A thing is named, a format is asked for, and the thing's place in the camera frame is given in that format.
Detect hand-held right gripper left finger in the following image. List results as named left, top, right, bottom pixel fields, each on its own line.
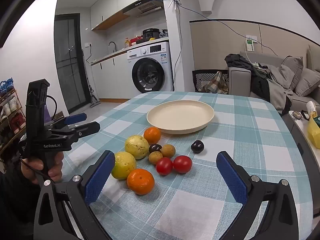
left=33, top=150, right=116, bottom=240

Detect grey blanket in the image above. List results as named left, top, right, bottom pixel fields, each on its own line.
left=260, top=65, right=293, bottom=110

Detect wooden shoe rack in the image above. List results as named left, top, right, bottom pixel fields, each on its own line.
left=0, top=77, right=28, bottom=155

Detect orange mandarin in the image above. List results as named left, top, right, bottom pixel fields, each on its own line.
left=143, top=127, right=162, bottom=144
left=127, top=168, right=155, bottom=195

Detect person's left hand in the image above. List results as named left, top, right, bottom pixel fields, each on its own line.
left=21, top=152, right=64, bottom=184

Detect person's left forearm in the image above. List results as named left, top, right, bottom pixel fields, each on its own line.
left=0, top=172, right=38, bottom=240

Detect white side table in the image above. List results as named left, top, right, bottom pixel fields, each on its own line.
left=284, top=110, right=320, bottom=218

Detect white lower kitchen cabinet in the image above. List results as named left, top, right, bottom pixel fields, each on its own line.
left=90, top=52, right=133, bottom=100

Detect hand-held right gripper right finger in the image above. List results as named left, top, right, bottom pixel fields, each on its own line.
left=216, top=151, right=299, bottom=240

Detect grey sofa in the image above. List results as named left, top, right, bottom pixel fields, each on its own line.
left=229, top=44, right=320, bottom=113

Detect plaid cloth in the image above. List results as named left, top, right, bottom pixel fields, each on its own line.
left=201, top=71, right=229, bottom=95

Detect teal checked tablecloth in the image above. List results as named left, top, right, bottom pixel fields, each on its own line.
left=60, top=91, right=314, bottom=240

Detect black framed glass door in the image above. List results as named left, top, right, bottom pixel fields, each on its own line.
left=54, top=14, right=91, bottom=114

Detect red cherry tomato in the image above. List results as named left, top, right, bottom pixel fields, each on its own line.
left=156, top=157, right=174, bottom=176
left=173, top=155, right=193, bottom=174

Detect white green wall device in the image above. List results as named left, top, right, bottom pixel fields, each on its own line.
left=246, top=34, right=256, bottom=53

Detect yellow bag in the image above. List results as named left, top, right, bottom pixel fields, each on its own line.
left=307, top=117, right=320, bottom=148

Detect brown longan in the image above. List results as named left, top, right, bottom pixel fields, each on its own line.
left=148, top=152, right=163, bottom=165
left=161, top=144, right=176, bottom=158

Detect white washing machine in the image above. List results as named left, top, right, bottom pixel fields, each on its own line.
left=126, top=41, right=174, bottom=93

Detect black patterned basket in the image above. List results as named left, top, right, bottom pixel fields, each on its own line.
left=192, top=69, right=229, bottom=93

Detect white upper cabinets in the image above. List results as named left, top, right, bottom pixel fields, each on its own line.
left=90, top=0, right=173, bottom=30

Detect cream round plate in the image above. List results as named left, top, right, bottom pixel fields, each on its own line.
left=146, top=100, right=215, bottom=135

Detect grey stick vacuum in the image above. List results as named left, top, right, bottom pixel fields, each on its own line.
left=81, top=50, right=101, bottom=108

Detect dark clothes pile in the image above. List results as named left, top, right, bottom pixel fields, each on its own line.
left=224, top=54, right=270, bottom=103

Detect yellow green passion fruit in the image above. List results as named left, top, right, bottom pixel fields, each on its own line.
left=111, top=151, right=137, bottom=180
left=125, top=135, right=150, bottom=160

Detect white paper roll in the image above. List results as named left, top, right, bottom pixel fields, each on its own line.
left=307, top=101, right=318, bottom=118

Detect black pressure cooker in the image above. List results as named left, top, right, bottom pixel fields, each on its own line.
left=142, top=28, right=160, bottom=41

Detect grey cushion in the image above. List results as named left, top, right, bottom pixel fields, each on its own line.
left=280, top=56, right=304, bottom=90
left=294, top=68, right=320, bottom=97

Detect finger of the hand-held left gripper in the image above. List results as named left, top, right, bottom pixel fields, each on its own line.
left=45, top=113, right=87, bottom=130
left=48, top=121, right=101, bottom=144

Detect black range hood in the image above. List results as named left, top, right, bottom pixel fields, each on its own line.
left=122, top=0, right=165, bottom=18

